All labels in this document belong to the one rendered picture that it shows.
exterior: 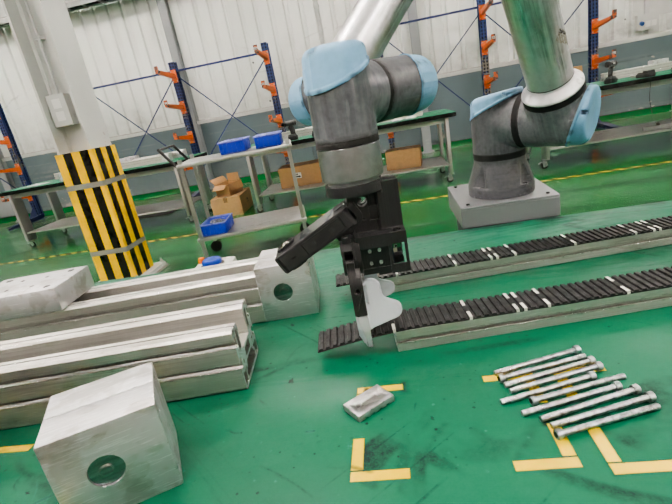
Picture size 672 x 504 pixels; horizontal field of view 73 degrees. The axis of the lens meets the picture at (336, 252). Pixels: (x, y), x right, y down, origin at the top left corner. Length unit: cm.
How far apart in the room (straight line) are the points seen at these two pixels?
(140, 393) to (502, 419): 36
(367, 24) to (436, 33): 756
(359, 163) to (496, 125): 60
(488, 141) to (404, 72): 54
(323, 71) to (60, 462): 45
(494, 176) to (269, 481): 83
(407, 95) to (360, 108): 9
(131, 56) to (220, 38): 164
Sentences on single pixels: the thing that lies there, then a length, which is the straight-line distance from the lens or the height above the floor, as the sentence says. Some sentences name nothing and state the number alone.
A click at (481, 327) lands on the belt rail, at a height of 79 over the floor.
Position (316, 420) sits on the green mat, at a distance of 53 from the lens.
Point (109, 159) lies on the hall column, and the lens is 406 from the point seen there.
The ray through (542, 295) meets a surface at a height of 81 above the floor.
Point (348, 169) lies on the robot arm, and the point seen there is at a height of 103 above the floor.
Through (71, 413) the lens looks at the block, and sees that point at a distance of 51.
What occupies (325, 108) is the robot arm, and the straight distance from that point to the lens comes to 52.
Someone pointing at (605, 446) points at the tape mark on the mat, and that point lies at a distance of 49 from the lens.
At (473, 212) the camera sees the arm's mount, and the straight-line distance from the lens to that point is 107.
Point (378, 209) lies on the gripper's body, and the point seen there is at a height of 97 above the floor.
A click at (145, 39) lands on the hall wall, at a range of 922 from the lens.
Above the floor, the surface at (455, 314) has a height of 81.
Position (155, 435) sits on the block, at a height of 84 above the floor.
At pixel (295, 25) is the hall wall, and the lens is 839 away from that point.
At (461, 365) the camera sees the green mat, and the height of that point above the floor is 78.
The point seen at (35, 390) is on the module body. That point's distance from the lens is 71.
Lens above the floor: 110
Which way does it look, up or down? 18 degrees down
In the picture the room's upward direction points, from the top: 11 degrees counter-clockwise
